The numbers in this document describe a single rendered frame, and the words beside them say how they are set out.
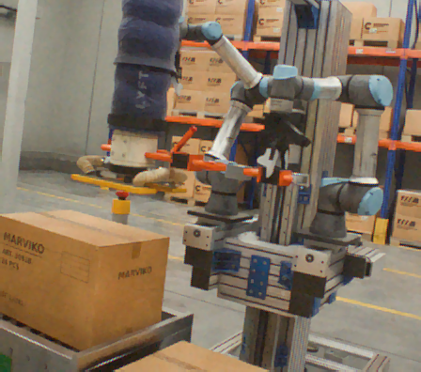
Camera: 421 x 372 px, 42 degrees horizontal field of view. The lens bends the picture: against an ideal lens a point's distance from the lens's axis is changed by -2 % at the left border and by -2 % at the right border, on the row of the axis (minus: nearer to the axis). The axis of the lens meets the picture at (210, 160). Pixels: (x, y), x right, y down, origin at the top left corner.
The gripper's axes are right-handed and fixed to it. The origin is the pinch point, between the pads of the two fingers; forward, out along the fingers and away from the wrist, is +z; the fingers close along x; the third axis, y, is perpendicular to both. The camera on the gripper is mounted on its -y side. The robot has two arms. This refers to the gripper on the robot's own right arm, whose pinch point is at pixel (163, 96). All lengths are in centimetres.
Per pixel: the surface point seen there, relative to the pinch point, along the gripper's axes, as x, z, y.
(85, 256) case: -8, 63, -50
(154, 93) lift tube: -19.6, 1.6, -34.8
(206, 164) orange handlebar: -45, 24, -37
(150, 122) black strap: -20.5, 12.2, -36.3
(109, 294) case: -16, 76, -44
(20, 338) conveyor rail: 5, 94, -65
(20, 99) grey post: 250, 5, 145
